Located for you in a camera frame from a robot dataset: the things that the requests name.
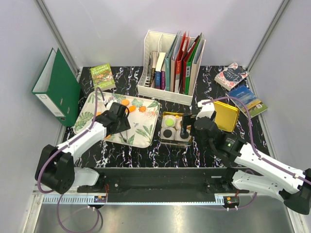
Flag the gold cookie tin base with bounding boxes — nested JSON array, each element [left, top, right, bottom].
[[160, 112, 193, 147]]

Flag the green sandwich cookie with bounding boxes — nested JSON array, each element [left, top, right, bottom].
[[164, 118, 175, 127]]

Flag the metal serving tongs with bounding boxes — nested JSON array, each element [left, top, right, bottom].
[[119, 131, 128, 144]]

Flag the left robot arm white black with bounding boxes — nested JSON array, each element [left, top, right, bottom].
[[35, 102, 131, 194]]

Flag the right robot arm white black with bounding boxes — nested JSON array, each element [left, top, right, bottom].
[[180, 100, 311, 215]]

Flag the white paper cup back right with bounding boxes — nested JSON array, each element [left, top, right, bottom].
[[175, 116, 183, 130]]

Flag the white paper cup front left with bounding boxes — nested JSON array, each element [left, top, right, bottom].
[[160, 127, 176, 140]]

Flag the white paper cup back left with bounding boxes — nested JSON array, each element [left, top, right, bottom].
[[161, 115, 176, 128]]

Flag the orange fish shaped cookie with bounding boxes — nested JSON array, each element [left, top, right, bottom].
[[128, 105, 136, 113]]

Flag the orange round sandwich cookie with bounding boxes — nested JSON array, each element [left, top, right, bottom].
[[121, 99, 130, 106]]

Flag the gold tin lid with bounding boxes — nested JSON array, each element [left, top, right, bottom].
[[213, 101, 240, 133]]

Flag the floral patterned serving tray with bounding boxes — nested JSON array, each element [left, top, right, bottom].
[[73, 92, 160, 148]]

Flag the orange shell shaped cookie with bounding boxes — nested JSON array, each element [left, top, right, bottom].
[[139, 106, 146, 112]]

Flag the green treehouse paperback book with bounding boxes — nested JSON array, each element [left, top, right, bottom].
[[90, 64, 116, 91]]

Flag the blue landscape cover book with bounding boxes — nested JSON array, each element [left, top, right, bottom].
[[226, 84, 268, 118]]

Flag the white desk file organizer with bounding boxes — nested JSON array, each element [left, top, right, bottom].
[[138, 31, 206, 106]]

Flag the floral cover paperback book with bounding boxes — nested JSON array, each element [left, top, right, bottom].
[[214, 62, 249, 91]]

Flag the green lever arch binder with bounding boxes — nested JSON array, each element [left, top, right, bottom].
[[32, 49, 81, 127]]

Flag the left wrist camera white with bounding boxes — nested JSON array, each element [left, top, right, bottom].
[[102, 100, 117, 110]]

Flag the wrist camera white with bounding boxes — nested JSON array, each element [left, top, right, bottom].
[[196, 100, 215, 119], [102, 100, 117, 110]]

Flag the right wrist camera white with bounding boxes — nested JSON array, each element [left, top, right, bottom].
[[196, 100, 215, 119]]

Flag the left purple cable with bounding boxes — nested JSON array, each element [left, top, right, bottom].
[[36, 87, 107, 231]]

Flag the purple cable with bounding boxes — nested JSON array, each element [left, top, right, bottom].
[[36, 87, 107, 231], [201, 96, 311, 210]]

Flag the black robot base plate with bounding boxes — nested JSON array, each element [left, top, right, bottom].
[[77, 168, 237, 204]]

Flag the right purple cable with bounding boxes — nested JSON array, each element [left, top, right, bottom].
[[201, 96, 311, 210]]

